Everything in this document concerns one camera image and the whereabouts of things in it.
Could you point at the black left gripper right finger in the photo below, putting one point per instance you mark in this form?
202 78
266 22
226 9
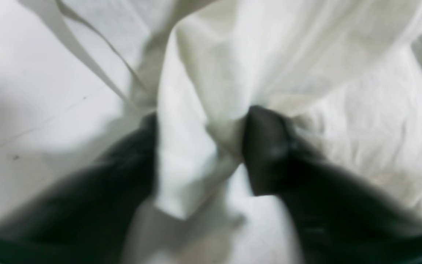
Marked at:
339 218

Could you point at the white T-shirt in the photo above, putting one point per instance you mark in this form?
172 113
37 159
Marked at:
203 63

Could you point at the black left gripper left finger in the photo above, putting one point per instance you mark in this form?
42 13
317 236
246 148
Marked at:
85 217

